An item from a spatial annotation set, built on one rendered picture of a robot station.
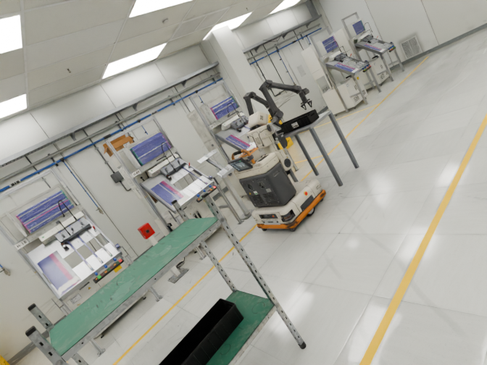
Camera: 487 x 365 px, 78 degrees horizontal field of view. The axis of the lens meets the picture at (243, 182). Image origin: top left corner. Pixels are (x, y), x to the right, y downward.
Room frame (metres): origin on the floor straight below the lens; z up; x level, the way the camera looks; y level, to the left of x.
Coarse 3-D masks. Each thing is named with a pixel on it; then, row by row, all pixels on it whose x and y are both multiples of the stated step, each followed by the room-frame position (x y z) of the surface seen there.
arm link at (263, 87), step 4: (264, 84) 3.33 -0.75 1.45; (268, 84) 3.34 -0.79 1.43; (260, 88) 3.34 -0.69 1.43; (264, 88) 3.32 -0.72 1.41; (264, 92) 3.31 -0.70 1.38; (268, 92) 3.32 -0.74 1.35; (268, 96) 3.30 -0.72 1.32; (268, 100) 3.29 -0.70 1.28; (272, 100) 3.29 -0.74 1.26; (272, 104) 3.27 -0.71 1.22; (272, 108) 3.26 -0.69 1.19; (276, 108) 3.26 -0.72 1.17; (276, 112) 3.24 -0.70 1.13; (280, 112) 3.22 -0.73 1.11; (276, 116) 3.23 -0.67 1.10; (280, 116) 3.21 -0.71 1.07
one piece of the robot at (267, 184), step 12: (264, 156) 3.11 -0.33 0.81; (276, 156) 3.04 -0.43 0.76; (252, 168) 3.04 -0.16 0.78; (264, 168) 2.92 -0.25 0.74; (276, 168) 2.99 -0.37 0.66; (240, 180) 3.33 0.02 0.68; (252, 180) 3.14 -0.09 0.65; (264, 180) 2.99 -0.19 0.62; (276, 180) 2.95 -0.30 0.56; (288, 180) 3.02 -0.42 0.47; (252, 192) 3.24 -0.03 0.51; (264, 192) 3.08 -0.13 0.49; (276, 192) 2.93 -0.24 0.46; (288, 192) 2.98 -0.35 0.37; (264, 204) 3.19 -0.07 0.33; (276, 204) 3.01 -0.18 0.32
